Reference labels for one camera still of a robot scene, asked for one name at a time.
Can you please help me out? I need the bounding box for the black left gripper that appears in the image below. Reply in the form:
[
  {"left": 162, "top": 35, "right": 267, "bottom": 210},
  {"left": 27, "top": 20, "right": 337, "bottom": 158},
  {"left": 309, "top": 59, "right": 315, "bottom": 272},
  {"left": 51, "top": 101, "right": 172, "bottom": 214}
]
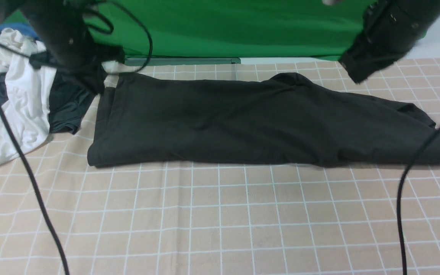
[{"left": 27, "top": 11, "right": 125, "bottom": 94}]

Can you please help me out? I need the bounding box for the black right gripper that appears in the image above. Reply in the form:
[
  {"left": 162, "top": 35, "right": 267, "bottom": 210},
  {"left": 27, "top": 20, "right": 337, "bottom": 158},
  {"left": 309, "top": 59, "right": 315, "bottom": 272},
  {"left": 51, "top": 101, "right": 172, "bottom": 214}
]
[{"left": 338, "top": 8, "right": 430, "bottom": 84}]

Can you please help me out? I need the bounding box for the dark gray long-sleeve shirt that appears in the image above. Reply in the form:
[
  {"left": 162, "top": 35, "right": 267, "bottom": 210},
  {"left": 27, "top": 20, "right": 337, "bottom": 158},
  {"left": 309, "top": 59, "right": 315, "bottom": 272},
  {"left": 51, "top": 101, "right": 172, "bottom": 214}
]
[{"left": 87, "top": 73, "right": 435, "bottom": 167}]

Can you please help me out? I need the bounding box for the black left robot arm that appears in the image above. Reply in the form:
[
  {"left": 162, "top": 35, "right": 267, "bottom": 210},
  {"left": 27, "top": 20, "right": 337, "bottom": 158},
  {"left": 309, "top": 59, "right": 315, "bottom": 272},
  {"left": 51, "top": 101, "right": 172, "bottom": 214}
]
[{"left": 0, "top": 0, "right": 125, "bottom": 95}]

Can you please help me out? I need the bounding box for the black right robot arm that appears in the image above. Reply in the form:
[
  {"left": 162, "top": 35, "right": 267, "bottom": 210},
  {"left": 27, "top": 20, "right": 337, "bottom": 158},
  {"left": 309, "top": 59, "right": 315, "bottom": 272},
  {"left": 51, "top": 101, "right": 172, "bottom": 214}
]
[{"left": 339, "top": 0, "right": 440, "bottom": 84}]

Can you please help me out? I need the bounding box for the white crumpled shirt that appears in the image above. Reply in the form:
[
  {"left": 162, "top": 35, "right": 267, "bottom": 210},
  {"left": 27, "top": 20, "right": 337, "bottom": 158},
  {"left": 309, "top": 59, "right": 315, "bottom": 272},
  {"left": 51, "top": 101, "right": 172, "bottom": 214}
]
[{"left": 0, "top": 48, "right": 57, "bottom": 165}]

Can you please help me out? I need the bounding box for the dark teal crumpled shirt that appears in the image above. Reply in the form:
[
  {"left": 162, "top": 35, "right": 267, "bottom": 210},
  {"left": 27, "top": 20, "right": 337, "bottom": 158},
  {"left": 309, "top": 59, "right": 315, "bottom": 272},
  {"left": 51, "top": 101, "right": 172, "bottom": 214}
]
[{"left": 0, "top": 71, "right": 102, "bottom": 135}]

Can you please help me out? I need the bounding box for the green backdrop cloth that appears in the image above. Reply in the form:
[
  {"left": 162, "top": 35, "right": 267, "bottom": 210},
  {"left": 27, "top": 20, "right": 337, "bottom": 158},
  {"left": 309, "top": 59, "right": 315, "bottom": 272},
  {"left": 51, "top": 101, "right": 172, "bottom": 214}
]
[{"left": 0, "top": 0, "right": 434, "bottom": 62}]

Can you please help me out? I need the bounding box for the beige checkered tablecloth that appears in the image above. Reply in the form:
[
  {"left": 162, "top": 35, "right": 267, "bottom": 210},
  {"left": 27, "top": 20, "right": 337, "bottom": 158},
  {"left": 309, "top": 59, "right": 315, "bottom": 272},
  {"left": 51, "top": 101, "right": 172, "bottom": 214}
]
[{"left": 0, "top": 58, "right": 440, "bottom": 275}]

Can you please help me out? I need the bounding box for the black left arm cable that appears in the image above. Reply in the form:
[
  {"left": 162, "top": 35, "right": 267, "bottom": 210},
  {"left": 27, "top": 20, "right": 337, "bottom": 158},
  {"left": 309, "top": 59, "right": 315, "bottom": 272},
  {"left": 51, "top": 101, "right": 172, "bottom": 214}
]
[{"left": 0, "top": 0, "right": 154, "bottom": 275}]

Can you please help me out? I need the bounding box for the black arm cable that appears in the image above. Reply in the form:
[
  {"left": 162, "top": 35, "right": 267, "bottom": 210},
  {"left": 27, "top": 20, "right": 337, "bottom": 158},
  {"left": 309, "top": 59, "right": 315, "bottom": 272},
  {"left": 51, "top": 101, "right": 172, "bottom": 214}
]
[
  {"left": 396, "top": 101, "right": 440, "bottom": 275},
  {"left": 0, "top": 0, "right": 154, "bottom": 275}
]

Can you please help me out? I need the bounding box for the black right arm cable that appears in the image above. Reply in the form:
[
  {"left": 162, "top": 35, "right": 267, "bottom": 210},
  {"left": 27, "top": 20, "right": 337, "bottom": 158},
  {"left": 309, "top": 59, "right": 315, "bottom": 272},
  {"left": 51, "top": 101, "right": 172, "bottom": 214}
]
[{"left": 396, "top": 101, "right": 440, "bottom": 275}]

